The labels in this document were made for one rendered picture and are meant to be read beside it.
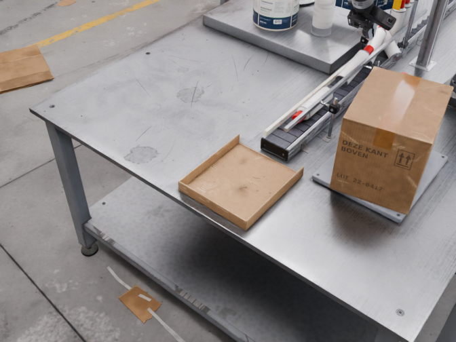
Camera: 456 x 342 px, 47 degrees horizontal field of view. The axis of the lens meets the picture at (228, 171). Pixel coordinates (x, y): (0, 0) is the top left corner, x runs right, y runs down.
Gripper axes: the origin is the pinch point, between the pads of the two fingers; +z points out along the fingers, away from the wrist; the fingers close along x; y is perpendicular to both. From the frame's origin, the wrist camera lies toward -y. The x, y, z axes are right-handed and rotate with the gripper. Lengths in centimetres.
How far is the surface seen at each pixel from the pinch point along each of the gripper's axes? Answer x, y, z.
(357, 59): 11.1, -0.2, -1.1
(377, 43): -2.2, -0.5, 6.5
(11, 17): 28, 313, 99
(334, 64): 10.6, 11.6, 9.8
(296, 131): 51, -1, -15
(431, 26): -20.3, -13.6, 11.7
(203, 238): 96, 30, 35
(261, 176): 72, -3, -22
